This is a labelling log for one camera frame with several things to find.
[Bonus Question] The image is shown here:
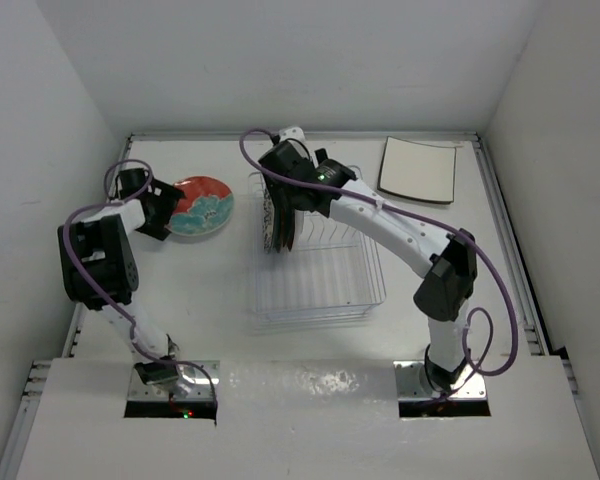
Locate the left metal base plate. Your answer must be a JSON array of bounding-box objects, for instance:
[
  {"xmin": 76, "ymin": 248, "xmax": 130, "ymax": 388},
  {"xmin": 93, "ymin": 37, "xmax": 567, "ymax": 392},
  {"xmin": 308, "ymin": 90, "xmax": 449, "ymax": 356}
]
[{"xmin": 127, "ymin": 360, "xmax": 220, "ymax": 403}]

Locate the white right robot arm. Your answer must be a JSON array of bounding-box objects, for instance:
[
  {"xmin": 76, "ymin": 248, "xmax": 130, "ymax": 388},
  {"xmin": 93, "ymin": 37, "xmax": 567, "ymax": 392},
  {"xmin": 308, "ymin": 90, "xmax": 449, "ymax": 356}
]
[{"xmin": 258, "ymin": 140, "xmax": 477, "ymax": 393}]

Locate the white wire dish rack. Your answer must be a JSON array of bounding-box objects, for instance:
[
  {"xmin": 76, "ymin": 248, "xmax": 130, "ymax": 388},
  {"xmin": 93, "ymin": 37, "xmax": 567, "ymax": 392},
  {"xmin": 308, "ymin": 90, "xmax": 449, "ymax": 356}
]
[{"xmin": 248, "ymin": 172, "xmax": 386, "ymax": 329}]

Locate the square grey plate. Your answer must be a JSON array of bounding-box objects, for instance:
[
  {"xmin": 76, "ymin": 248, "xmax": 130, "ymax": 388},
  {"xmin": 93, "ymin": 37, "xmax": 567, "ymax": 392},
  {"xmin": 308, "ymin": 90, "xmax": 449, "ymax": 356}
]
[{"xmin": 377, "ymin": 137, "xmax": 457, "ymax": 205}]

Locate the metal base plate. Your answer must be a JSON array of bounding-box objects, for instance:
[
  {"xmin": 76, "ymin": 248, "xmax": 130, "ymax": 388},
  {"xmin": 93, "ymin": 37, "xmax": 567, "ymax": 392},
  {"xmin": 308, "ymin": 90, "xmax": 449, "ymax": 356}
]
[
  {"xmin": 127, "ymin": 360, "xmax": 220, "ymax": 403},
  {"xmin": 393, "ymin": 361, "xmax": 488, "ymax": 403}
]

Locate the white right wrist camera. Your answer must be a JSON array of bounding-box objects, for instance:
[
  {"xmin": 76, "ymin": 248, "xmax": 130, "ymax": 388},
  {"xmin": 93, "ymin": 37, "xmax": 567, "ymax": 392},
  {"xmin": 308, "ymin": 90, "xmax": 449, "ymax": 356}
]
[{"xmin": 277, "ymin": 125, "xmax": 306, "ymax": 143}]

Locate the red floral round plate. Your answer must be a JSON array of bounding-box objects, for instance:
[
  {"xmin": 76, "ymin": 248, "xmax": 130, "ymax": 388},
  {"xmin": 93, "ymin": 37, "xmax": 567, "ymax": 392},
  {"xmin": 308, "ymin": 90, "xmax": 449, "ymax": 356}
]
[{"xmin": 167, "ymin": 175, "xmax": 235, "ymax": 239}]

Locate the black white speckled plate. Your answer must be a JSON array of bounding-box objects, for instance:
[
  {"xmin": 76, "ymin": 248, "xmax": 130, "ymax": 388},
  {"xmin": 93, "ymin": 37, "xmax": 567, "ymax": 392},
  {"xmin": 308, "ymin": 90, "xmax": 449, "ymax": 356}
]
[{"xmin": 262, "ymin": 190, "xmax": 275, "ymax": 253}]

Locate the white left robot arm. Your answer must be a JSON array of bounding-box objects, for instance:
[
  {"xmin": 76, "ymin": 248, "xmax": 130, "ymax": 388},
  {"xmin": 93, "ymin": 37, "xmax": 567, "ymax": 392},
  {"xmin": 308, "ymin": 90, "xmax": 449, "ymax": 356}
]
[{"xmin": 57, "ymin": 162, "xmax": 184, "ymax": 389}]

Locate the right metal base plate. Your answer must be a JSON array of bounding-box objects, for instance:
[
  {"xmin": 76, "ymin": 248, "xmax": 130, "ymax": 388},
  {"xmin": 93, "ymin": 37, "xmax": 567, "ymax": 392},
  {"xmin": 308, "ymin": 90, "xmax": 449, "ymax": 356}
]
[{"xmin": 393, "ymin": 361, "xmax": 488, "ymax": 403}]

